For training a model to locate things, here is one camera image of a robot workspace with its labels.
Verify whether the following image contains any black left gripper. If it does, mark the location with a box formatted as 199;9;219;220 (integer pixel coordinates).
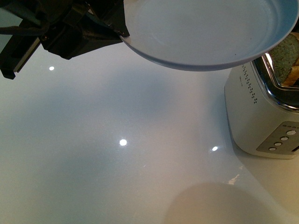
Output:
0;0;129;79

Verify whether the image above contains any cream chrome two-slot toaster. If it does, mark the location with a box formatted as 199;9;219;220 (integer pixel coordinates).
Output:
224;53;299;159

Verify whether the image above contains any white round plate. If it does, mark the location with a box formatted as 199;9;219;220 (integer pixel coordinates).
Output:
123;0;299;71

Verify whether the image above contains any brown bread slice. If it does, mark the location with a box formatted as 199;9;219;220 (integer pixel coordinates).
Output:
269;32;299;87

